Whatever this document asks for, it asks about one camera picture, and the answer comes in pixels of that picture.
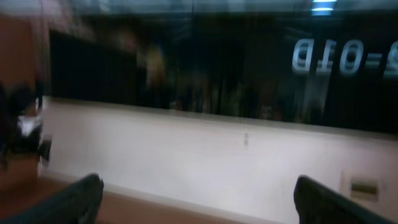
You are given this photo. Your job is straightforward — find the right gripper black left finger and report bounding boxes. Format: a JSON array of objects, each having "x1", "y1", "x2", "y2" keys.
[{"x1": 1, "y1": 174, "x2": 104, "y2": 224}]

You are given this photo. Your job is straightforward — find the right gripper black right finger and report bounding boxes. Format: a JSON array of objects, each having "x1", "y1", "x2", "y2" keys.
[{"x1": 294, "y1": 175, "x2": 394, "y2": 224}]

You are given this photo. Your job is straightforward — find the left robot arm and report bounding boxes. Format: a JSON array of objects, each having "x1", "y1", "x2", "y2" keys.
[{"x1": 1, "y1": 83, "x2": 52, "y2": 170}]

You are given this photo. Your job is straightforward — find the dark glass window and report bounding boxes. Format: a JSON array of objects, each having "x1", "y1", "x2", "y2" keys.
[{"x1": 49, "y1": 0, "x2": 397, "y2": 134}]

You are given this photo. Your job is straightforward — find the wall power outlet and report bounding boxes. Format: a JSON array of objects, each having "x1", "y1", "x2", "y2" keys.
[{"x1": 339, "y1": 170, "x2": 386, "y2": 203}]

